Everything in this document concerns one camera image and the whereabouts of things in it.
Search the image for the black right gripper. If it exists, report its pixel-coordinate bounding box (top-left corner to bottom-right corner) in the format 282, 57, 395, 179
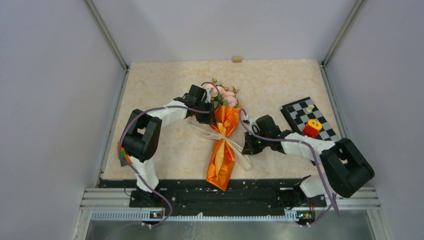
242, 129, 270, 156

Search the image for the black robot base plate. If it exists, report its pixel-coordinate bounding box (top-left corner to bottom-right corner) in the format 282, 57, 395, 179
129, 178, 362, 218

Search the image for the white chess knight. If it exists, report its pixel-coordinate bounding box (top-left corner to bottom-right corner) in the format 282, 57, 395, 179
305, 105, 315, 113

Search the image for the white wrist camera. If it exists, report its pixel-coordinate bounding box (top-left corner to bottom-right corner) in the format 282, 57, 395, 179
243, 116, 259, 134
204, 87, 214, 103

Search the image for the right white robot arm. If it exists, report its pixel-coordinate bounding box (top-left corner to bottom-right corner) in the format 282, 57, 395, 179
240, 115, 375, 206

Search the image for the orange yellow wrapping paper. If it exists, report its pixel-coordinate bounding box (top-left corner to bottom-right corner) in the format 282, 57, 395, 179
206, 106, 239, 192

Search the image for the orange tape measure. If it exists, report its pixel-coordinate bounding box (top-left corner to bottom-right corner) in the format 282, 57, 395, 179
116, 143, 132, 167

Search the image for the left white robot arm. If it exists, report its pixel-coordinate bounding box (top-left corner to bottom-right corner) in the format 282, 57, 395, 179
117, 84, 218, 207

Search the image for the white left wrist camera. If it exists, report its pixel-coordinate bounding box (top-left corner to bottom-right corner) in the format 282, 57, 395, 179
204, 87, 214, 103

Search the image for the aluminium frame rail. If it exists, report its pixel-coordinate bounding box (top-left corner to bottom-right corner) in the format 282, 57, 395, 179
72, 187, 386, 240

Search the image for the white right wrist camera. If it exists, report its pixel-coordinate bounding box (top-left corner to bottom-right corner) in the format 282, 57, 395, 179
243, 116, 259, 134

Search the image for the yellow traffic light toy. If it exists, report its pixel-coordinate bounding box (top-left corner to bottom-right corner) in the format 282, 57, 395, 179
307, 119, 323, 132

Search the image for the red oval toy block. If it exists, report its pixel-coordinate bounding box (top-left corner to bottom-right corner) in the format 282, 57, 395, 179
302, 125, 320, 139

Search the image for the small wooden block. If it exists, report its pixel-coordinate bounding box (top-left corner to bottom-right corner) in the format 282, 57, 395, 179
231, 56, 243, 63

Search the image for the black silver chessboard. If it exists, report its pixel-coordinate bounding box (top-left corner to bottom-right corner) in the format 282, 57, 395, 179
280, 97, 341, 142

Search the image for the pink brown rose stem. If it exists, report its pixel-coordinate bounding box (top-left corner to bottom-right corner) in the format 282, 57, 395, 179
201, 77, 226, 101

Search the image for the cream printed ribbon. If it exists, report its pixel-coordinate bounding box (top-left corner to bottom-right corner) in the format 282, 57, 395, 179
188, 117, 252, 171

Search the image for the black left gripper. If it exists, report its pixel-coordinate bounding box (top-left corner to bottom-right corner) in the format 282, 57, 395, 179
194, 99, 217, 125

